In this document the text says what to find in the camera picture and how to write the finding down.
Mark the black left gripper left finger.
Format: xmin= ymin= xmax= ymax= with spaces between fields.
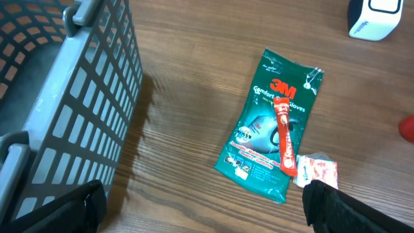
xmin=1 ymin=179 xmax=107 ymax=233

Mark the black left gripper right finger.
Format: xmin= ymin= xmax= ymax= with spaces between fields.
xmin=302 ymin=180 xmax=413 ymax=233

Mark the red white small packet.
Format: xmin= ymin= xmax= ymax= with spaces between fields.
xmin=293 ymin=152 xmax=338 ymax=189

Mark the red stick sachet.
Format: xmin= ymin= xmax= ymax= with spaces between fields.
xmin=274 ymin=97 xmax=298 ymax=177

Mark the green 3M gloves packet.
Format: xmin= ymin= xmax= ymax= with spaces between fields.
xmin=215 ymin=49 xmax=324 ymax=203

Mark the red sauce bottle green cap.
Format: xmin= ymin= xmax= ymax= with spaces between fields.
xmin=398 ymin=115 xmax=414 ymax=144

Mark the white barcode scanner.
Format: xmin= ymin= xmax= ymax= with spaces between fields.
xmin=347 ymin=0 xmax=404 ymax=41

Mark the grey plastic mesh basket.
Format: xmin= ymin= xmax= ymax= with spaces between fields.
xmin=1 ymin=0 xmax=142 ymax=223

